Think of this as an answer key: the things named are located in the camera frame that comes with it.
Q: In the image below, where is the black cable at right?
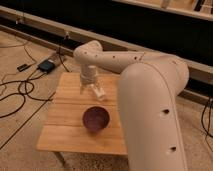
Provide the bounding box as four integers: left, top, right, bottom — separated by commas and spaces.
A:
200, 96, 213, 148

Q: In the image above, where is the dark red bowl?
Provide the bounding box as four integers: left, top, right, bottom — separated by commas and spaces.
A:
82, 106, 110, 133

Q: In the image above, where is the metal table leg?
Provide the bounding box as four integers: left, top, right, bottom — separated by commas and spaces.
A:
53, 152, 68, 169

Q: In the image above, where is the black floor cable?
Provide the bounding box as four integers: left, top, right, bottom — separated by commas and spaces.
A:
0, 43, 59, 119

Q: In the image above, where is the black power adapter box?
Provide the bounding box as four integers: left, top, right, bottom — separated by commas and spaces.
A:
38, 60, 55, 73

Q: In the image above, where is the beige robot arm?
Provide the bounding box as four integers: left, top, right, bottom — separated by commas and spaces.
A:
73, 40, 189, 171

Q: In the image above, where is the small black device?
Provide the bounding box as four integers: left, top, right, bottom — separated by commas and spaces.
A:
17, 64, 30, 72

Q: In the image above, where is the wooden table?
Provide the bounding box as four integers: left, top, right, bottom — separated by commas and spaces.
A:
37, 73, 127, 155

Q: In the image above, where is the beige cylindrical gripper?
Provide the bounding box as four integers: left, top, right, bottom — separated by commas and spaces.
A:
80, 65, 101, 94

